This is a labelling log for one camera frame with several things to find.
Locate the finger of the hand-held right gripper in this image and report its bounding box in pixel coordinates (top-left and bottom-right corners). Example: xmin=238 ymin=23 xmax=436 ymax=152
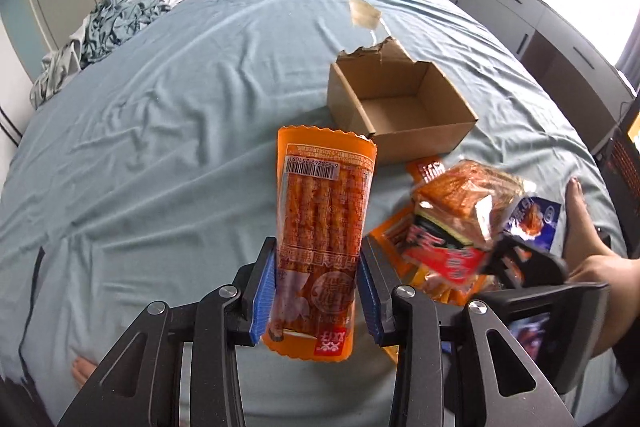
xmin=520 ymin=243 xmax=569 ymax=287
xmin=487 ymin=234 xmax=526 ymax=282

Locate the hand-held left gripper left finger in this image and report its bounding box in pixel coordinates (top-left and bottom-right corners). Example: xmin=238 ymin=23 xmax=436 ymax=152
xmin=57 ymin=236 xmax=279 ymax=427

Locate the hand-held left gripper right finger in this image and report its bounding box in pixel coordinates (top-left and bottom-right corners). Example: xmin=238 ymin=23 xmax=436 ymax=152
xmin=358 ymin=236 xmax=576 ymax=427

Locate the blue snack packet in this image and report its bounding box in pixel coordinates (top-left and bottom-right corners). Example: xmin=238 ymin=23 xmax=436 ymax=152
xmin=502 ymin=194 xmax=563 ymax=254

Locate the red label clear snack packet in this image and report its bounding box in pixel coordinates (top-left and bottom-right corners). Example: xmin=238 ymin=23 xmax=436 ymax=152
xmin=402 ymin=158 xmax=540 ymax=294

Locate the small orange snack packet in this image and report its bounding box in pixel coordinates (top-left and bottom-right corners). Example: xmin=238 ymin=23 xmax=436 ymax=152
xmin=406 ymin=155 xmax=449 ymax=186
xmin=409 ymin=268 xmax=503 ymax=308
xmin=369 ymin=206 xmax=417 ymax=269

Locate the orange spicy stick packet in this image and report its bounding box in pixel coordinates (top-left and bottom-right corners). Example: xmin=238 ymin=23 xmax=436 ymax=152
xmin=263 ymin=125 xmax=378 ymax=364

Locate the brown cardboard box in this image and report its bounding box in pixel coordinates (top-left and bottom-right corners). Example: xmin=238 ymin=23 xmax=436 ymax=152
xmin=327 ymin=36 xmax=478 ymax=166

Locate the person's right hand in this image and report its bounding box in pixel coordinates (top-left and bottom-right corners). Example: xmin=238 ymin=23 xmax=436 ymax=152
xmin=566 ymin=253 xmax=640 ymax=353

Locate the black mesh chair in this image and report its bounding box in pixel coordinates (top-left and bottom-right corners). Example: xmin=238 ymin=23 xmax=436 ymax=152
xmin=592 ymin=94 xmax=640 ymax=258

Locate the person's bare left leg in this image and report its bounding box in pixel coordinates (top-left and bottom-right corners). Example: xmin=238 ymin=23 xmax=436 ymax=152
xmin=71 ymin=355 xmax=103 ymax=390

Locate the light blue bed sheet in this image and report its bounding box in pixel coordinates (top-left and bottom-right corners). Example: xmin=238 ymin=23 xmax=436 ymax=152
xmin=0 ymin=0 xmax=631 ymax=427

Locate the long grey drawer cabinet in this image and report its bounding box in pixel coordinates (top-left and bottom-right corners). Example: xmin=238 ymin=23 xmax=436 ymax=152
xmin=457 ymin=0 xmax=638 ymax=155

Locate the clear tape strip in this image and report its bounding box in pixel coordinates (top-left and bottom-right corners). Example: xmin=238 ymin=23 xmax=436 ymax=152
xmin=346 ymin=0 xmax=391 ymax=44

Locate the crumpled blue grey blanket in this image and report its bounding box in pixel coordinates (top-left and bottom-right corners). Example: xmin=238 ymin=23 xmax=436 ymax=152
xmin=29 ymin=0 xmax=176 ymax=110

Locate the white wardrobe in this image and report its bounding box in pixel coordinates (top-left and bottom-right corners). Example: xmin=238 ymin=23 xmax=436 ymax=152
xmin=0 ymin=14 xmax=33 ymax=148

